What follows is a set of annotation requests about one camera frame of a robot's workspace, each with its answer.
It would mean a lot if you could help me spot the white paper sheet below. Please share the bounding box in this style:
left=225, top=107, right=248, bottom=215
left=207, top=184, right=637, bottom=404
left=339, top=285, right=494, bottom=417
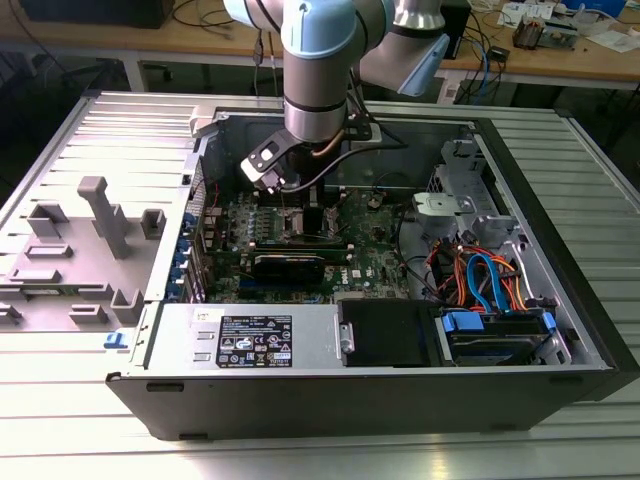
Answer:
left=587, top=27, right=640, bottom=54

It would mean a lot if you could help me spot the finned CPU cooler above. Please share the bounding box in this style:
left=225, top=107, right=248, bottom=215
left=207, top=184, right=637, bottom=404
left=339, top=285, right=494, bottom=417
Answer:
left=513, top=13, right=549, bottom=50

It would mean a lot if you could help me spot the silver power supply with label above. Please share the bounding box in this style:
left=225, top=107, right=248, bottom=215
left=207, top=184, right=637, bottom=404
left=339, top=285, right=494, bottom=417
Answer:
left=130, top=302, right=346, bottom=374

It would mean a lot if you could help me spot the black plastic cover box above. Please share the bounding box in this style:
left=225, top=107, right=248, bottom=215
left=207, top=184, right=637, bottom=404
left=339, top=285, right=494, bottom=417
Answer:
left=337, top=298, right=441, bottom=369

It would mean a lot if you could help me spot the blue wire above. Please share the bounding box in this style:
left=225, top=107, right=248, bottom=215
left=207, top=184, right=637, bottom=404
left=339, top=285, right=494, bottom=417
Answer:
left=467, top=252, right=511, bottom=314

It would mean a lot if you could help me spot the green motherboard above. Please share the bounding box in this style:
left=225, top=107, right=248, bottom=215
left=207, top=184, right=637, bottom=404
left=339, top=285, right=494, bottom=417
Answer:
left=199, top=187, right=426, bottom=306

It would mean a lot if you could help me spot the silver metal bracket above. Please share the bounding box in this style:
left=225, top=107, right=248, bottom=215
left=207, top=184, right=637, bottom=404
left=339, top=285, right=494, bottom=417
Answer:
left=412, top=192, right=474, bottom=236

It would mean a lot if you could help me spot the pale blue teach pendant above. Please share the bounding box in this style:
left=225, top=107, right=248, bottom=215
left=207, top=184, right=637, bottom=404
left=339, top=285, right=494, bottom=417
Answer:
left=397, top=33, right=452, bottom=97

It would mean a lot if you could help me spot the black monitor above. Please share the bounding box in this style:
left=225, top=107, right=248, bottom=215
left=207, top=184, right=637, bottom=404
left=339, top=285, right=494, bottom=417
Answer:
left=19, top=0, right=176, bottom=30

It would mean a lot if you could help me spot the orange wire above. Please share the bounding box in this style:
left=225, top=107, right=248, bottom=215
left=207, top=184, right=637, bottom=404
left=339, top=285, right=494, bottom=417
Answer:
left=434, top=244, right=529, bottom=314

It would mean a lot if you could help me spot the black camera cable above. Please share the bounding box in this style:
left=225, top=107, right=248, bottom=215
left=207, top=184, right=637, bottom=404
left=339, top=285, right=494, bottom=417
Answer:
left=277, top=112, right=409, bottom=195

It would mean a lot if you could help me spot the wooden desk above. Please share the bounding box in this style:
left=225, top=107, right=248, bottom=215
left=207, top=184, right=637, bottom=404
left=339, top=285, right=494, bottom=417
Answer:
left=0, top=0, right=640, bottom=86

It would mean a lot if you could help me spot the black and grey PC case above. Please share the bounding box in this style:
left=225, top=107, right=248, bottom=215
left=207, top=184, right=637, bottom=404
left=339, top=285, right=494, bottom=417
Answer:
left=104, top=99, right=640, bottom=441

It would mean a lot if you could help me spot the green RAM stick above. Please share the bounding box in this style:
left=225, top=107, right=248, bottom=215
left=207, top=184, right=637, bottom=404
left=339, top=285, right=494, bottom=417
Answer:
left=252, top=239, right=349, bottom=254

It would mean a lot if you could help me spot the hard disk in blue carrier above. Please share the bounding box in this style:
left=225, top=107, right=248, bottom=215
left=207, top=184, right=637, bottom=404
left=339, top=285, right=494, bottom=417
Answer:
left=439, top=307, right=559, bottom=366

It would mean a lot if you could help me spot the black graphics card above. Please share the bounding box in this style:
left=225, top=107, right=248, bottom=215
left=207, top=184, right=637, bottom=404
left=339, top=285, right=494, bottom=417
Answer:
left=249, top=252, right=326, bottom=289

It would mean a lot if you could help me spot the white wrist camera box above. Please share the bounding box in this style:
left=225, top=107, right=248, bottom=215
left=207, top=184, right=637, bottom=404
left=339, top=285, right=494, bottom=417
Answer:
left=239, top=128, right=291, bottom=196

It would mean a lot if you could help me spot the metal CPU socket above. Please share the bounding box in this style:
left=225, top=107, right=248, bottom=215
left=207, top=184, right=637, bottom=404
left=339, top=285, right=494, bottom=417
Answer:
left=282, top=207, right=335, bottom=242

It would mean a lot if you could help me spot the metal disk bay cage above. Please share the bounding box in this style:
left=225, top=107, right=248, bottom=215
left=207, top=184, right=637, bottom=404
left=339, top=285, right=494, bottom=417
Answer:
left=427, top=137, right=489, bottom=201

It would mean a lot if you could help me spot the black desktop box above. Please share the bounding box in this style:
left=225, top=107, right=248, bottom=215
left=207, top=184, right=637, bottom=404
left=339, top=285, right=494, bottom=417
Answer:
left=442, top=0, right=474, bottom=60

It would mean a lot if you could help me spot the grey plastic parts rack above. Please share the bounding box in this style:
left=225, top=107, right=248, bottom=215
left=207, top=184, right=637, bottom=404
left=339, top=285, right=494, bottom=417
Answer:
left=0, top=174, right=169, bottom=334

